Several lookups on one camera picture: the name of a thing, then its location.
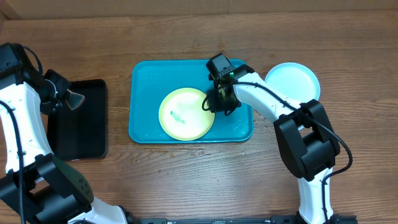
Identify grey-green sponge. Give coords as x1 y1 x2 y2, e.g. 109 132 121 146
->
66 89 85 110

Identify yellow plate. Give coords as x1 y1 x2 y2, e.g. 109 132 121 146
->
158 88 215 141

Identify light blue plate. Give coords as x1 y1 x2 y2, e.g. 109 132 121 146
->
264 62 321 103

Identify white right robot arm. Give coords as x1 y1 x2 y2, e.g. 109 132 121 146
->
202 53 358 223

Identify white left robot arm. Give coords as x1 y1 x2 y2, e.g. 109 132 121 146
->
1 42 136 223

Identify black tray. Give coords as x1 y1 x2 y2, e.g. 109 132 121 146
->
47 79 108 161

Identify teal tray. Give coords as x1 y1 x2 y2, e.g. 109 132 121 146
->
128 59 254 144

